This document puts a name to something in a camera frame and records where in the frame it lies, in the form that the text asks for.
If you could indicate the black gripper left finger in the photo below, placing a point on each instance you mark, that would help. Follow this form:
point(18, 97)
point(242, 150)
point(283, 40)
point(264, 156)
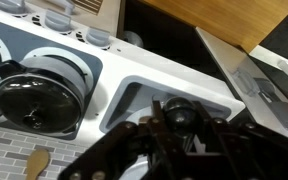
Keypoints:
point(119, 149)

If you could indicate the white fridge door lower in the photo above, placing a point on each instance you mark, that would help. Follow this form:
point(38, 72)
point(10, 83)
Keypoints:
point(267, 105)

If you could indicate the grey toy sink basin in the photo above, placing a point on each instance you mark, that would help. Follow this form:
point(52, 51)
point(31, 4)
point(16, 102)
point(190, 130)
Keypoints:
point(135, 95)

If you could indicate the wooden desk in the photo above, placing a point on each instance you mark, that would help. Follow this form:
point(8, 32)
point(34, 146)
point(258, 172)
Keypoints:
point(241, 23)

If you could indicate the toy stove top burners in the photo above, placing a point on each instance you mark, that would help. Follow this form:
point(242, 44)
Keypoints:
point(17, 44)

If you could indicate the grey pot on stove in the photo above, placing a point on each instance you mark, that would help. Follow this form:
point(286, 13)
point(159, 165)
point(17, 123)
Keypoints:
point(42, 94)

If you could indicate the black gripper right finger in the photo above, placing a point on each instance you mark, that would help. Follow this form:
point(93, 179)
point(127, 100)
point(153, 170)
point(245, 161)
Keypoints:
point(248, 151)

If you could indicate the wooden toy spoon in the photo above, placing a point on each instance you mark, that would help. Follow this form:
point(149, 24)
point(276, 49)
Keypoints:
point(36, 163)

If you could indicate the grey stove knob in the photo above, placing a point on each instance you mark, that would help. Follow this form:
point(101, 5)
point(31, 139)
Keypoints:
point(57, 21)
point(13, 6)
point(98, 37)

